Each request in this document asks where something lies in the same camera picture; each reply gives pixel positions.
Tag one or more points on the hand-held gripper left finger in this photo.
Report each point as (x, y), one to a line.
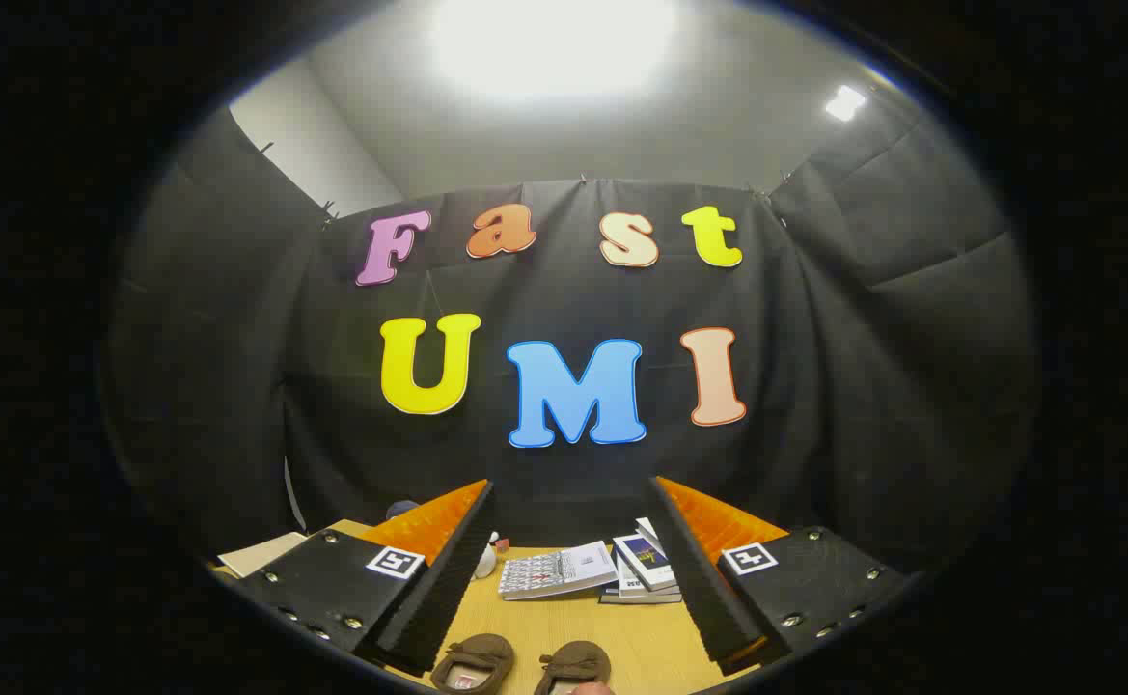
(448, 579)

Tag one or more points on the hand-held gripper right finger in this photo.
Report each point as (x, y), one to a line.
(694, 579)

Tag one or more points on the brown fuzzy slipper shoe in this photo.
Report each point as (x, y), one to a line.
(475, 656)
(575, 660)

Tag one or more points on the beige fabric storage box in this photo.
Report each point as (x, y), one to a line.
(260, 555)

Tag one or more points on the white duck plush toy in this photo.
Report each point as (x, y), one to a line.
(486, 562)

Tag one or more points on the white book with blue cover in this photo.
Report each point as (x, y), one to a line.
(643, 565)

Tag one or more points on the dark grey book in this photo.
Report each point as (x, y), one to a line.
(636, 599)

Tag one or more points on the thin white book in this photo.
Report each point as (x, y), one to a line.
(629, 585)

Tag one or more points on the grey white penguin plush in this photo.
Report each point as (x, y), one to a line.
(402, 508)

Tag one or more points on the patterned cover book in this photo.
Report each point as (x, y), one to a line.
(559, 571)

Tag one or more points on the small ceiling light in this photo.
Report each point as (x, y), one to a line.
(844, 102)

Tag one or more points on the large ceiling light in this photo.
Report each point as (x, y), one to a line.
(554, 43)

